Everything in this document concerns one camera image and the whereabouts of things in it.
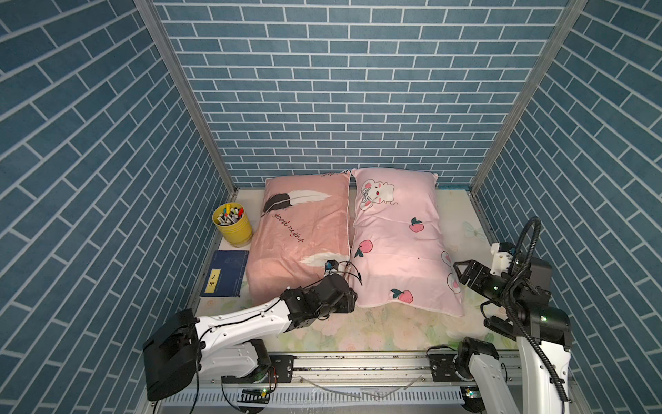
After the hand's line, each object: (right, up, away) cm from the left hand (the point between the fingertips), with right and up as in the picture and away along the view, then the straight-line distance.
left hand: (358, 301), depth 78 cm
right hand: (+30, +11, -7) cm, 33 cm away
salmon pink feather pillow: (-20, +23, +21) cm, 38 cm away
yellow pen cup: (-46, +24, +16) cm, 54 cm away
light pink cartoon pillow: (+14, +16, +10) cm, 24 cm away
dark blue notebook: (-48, +4, +15) cm, 51 cm away
